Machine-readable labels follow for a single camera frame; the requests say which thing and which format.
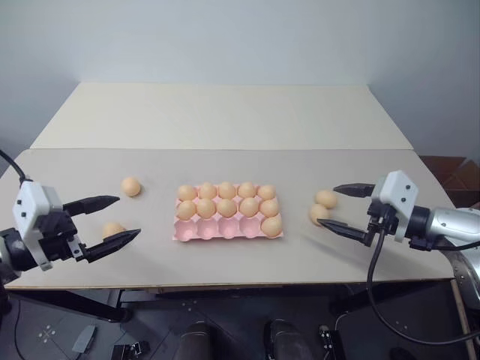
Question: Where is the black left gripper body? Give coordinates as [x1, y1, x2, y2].
[36, 209, 88, 263]

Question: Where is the wooden stick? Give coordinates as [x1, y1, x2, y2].
[450, 278, 473, 341]

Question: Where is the tan egg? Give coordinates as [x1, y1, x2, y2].
[101, 222, 126, 239]
[260, 214, 283, 238]
[314, 189, 338, 210]
[176, 184, 198, 202]
[256, 184, 277, 201]
[237, 181, 258, 199]
[175, 200, 197, 221]
[120, 176, 142, 197]
[238, 196, 261, 218]
[217, 181, 237, 200]
[198, 181, 218, 200]
[195, 198, 217, 219]
[216, 198, 237, 218]
[258, 198, 280, 218]
[309, 203, 332, 227]

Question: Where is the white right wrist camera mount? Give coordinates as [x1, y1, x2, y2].
[370, 169, 419, 244]

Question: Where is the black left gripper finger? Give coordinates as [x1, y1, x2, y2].
[79, 228, 142, 263]
[61, 194, 122, 218]

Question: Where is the grey foot pedal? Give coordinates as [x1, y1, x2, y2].
[70, 325, 97, 354]

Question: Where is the pink egg tray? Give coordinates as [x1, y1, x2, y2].
[171, 183, 284, 243]

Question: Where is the black table frame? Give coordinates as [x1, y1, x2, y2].
[0, 277, 455, 324]

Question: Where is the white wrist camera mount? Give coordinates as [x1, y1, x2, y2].
[370, 169, 419, 244]
[12, 181, 64, 272]

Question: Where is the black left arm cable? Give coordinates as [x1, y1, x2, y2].
[0, 148, 32, 185]

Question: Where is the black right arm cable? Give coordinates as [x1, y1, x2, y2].
[366, 227, 480, 344]

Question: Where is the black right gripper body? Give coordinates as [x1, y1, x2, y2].
[365, 199, 399, 237]

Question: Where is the black bracket with white dots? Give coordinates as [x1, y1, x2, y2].
[317, 323, 335, 356]

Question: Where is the black floor box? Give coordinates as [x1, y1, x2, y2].
[111, 341, 149, 360]

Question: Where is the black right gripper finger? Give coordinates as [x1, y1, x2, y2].
[332, 182, 377, 199]
[317, 219, 373, 248]

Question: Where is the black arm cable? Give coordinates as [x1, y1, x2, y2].
[366, 227, 480, 344]
[0, 148, 32, 185]

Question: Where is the dark rounded shape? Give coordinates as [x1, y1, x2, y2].
[178, 321, 215, 360]
[263, 319, 302, 360]

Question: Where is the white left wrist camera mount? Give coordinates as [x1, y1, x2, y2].
[12, 181, 64, 272]

